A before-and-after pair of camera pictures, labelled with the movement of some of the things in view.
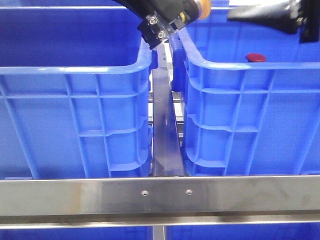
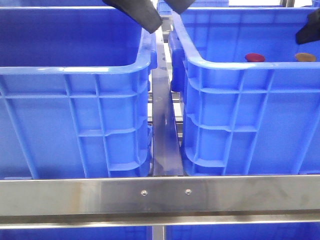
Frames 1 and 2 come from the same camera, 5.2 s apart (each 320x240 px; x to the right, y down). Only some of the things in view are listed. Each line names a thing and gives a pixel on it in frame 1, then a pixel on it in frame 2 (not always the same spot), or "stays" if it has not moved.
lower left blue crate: (127, 233) stays
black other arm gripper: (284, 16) to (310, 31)
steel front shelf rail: (105, 202) stays
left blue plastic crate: (75, 92) stays
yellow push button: (205, 10) to (305, 57)
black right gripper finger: (143, 8) to (144, 12)
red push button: (255, 57) stays
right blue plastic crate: (251, 95) stays
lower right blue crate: (268, 231) stays
